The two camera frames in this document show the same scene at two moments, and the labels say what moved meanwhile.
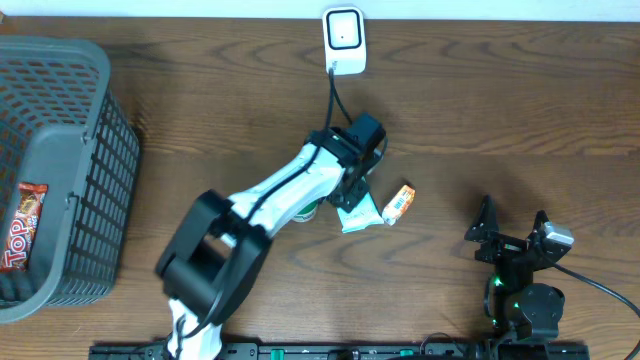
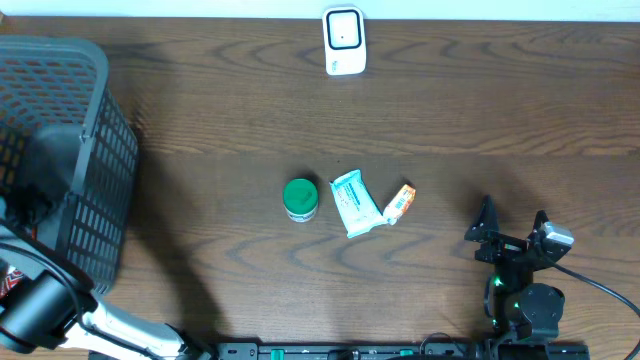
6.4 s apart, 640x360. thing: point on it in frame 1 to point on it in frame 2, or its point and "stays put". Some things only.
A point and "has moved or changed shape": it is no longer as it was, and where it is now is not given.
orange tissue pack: x=399 y=205 stays put
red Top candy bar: x=16 y=252 has moved or changed shape
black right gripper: x=503 y=246 stays put
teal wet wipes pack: x=364 y=214 stays put
